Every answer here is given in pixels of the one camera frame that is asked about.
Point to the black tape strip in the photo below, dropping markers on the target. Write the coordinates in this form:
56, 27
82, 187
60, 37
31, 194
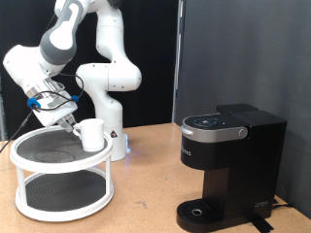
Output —
260, 224

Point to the grey metal frame post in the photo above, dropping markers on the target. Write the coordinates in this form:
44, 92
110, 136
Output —
1, 123

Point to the black backdrop curtain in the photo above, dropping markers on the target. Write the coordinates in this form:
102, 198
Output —
155, 106

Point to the white mug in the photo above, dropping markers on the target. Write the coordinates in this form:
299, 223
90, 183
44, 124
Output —
93, 134

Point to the white two-tier turntable stand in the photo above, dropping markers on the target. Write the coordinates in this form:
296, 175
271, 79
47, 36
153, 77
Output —
61, 163

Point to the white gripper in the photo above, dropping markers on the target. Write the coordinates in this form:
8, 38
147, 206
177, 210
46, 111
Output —
55, 111

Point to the black Keurig coffee machine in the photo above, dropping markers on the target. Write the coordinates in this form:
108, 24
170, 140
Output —
246, 155

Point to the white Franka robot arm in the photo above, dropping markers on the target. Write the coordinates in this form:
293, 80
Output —
110, 103

